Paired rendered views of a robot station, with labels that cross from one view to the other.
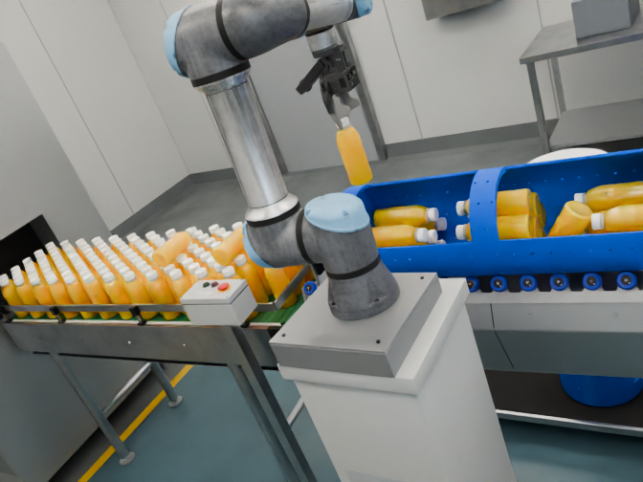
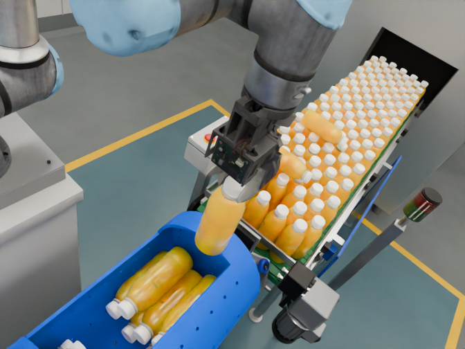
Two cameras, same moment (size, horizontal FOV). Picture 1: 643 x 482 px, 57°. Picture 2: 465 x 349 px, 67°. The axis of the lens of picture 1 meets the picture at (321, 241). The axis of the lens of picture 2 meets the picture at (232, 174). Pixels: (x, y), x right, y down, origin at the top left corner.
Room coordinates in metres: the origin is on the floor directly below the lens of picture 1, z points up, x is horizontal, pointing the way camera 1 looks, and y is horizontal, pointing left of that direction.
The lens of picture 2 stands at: (1.47, -0.56, 1.87)
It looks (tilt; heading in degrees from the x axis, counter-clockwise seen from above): 45 degrees down; 75
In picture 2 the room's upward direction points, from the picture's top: 23 degrees clockwise
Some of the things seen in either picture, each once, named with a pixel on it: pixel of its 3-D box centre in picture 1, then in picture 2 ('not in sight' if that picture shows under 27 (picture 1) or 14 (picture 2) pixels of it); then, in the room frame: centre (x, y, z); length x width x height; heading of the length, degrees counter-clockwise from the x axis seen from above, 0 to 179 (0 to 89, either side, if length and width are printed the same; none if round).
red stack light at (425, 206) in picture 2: not in sight; (426, 201); (2.25, 0.12, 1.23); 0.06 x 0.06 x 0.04
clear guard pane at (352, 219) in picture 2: not in sight; (344, 230); (2.33, 0.37, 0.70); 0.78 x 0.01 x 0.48; 53
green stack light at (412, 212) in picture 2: not in sight; (416, 209); (2.25, 0.12, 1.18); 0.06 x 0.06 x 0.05
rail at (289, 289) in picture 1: (304, 270); (251, 230); (1.78, 0.09, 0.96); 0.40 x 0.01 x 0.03; 143
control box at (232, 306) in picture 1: (218, 301); (215, 143); (1.63, 0.36, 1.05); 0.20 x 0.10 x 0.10; 53
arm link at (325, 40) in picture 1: (322, 40); (279, 80); (1.58, -0.19, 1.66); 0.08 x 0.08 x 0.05
